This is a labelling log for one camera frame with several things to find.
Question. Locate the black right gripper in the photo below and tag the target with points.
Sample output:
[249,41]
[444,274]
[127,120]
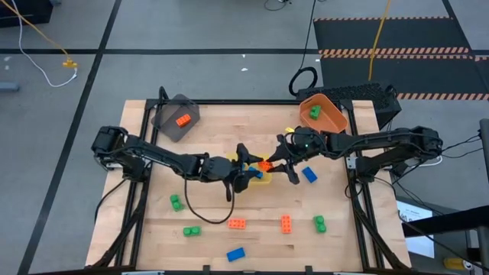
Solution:
[305,143]

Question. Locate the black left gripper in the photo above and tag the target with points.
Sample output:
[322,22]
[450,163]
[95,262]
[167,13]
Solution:
[219,170]

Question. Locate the blue toy brick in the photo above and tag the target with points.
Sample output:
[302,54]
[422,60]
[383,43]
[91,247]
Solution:
[235,254]
[309,174]
[259,175]

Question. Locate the orange toy brick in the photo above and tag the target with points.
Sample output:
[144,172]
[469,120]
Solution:
[183,120]
[286,224]
[264,165]
[237,224]

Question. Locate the green toy brick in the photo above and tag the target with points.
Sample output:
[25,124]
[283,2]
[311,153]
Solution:
[176,202]
[320,224]
[315,112]
[192,231]

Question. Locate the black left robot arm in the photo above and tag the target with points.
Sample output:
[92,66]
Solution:
[160,154]

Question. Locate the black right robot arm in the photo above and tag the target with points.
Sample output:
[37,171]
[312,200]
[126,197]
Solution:
[382,143]

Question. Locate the yellow translucent plastic bin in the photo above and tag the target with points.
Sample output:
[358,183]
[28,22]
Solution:
[265,179]

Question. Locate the orange plastic bin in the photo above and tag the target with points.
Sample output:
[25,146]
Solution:
[332,122]

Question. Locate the grey translucent plastic bin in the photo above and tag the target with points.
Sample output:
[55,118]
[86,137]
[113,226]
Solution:
[168,126]

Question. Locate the white sheet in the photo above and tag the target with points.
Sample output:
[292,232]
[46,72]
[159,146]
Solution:
[416,237]

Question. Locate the black hazard-striped floor mat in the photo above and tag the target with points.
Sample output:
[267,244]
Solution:
[382,34]

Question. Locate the black beam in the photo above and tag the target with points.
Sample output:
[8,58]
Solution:
[451,221]

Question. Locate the yellow object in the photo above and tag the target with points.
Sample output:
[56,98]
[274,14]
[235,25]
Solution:
[454,264]

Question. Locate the black furniture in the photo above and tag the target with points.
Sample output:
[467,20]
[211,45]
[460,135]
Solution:
[23,13]

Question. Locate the black aluminium table frame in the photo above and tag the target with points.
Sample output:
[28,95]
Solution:
[248,102]

